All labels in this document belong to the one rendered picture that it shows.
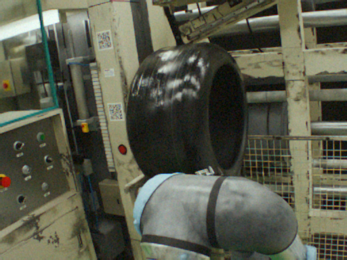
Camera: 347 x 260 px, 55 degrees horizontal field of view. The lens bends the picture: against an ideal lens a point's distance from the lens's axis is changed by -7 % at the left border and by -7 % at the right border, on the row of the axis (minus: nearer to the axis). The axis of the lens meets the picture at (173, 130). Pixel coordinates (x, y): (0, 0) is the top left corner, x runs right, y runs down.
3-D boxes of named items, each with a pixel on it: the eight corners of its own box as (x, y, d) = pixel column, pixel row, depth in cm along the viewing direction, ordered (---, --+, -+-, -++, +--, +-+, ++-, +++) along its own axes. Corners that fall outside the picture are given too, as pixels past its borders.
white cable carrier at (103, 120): (109, 171, 156) (89, 63, 145) (116, 167, 160) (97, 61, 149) (116, 172, 154) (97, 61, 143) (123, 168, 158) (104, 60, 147)
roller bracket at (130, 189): (127, 208, 140) (122, 186, 137) (175, 172, 173) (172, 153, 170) (133, 209, 138) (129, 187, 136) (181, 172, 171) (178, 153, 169)
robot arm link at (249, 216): (296, 166, 48) (318, 242, 86) (223, 164, 54) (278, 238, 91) (287, 248, 43) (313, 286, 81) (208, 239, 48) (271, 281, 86)
